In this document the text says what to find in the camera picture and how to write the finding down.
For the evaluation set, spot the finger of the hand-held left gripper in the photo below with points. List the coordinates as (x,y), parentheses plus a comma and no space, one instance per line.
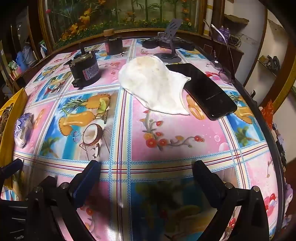
(11,168)

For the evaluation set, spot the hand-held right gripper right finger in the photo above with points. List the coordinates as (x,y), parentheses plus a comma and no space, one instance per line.
(202,178)

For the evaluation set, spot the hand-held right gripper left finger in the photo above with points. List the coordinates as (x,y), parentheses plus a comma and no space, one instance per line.
(85,185)

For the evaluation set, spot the yellow box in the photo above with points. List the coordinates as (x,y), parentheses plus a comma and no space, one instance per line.
(13,111)

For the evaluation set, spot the white cloth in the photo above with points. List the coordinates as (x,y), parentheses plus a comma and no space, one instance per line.
(150,85)

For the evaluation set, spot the blue and white tissue packet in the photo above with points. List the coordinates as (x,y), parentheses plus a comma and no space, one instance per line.
(22,129)

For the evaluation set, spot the brown fuzzy plush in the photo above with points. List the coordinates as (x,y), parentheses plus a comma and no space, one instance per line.
(4,122)

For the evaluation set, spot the fruit and flower printed tablecloth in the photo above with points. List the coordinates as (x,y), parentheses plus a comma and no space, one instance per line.
(185,129)

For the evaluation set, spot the black smartphone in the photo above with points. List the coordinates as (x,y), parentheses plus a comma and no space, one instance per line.
(203,92)

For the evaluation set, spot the red paper packet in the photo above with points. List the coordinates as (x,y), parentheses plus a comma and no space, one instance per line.
(267,113)

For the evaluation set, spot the pink box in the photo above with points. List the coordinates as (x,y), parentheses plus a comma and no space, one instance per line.
(15,72)

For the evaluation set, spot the green packet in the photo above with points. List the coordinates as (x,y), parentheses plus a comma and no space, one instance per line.
(12,64)

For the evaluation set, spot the purple-tinted eyeglasses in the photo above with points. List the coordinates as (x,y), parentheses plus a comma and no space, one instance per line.
(225,76)

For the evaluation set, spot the blue thermos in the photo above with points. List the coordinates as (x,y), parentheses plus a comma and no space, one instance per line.
(23,60)

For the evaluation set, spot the grey kettle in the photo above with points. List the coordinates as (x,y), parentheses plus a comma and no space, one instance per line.
(31,54)

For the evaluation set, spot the black cylindrical motor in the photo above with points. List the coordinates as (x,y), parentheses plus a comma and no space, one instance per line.
(85,69)

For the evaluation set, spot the white bottle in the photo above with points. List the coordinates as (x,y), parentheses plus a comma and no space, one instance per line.
(43,51)

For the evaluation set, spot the grey folding phone stand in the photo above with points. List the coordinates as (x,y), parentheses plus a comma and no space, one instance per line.
(171,58)

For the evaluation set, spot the black cylinder with wooden cap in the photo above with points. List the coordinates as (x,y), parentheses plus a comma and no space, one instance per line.
(114,46)

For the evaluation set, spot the black gadget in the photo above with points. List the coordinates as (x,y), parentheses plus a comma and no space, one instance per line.
(149,42)

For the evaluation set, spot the purple bottle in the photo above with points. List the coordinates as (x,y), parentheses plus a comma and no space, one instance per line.
(220,32)
(226,33)

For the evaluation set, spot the framed garden wall mural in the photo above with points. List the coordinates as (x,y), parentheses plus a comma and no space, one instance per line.
(115,14)

